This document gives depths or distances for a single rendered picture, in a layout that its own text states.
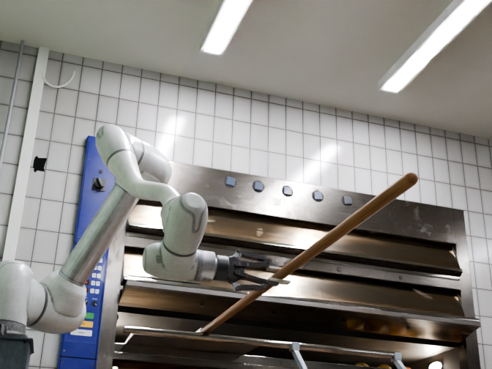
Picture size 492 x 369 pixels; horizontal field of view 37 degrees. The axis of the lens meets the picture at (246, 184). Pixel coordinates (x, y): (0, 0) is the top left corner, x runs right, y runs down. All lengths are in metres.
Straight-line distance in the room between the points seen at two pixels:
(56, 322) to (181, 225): 0.83
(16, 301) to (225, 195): 1.45
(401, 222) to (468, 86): 0.80
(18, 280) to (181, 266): 0.68
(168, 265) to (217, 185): 1.61
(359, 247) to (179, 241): 1.94
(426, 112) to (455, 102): 0.17
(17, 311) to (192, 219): 0.80
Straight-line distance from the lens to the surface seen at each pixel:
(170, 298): 3.32
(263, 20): 3.47
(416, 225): 4.06
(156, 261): 2.09
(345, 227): 1.79
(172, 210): 2.00
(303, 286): 3.64
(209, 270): 2.12
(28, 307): 2.56
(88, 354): 3.25
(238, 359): 3.43
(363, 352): 3.26
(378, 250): 3.89
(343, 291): 3.73
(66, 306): 2.65
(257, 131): 3.87
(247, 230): 3.61
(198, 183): 3.63
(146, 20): 3.53
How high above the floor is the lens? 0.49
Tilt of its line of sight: 25 degrees up
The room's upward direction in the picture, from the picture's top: 2 degrees clockwise
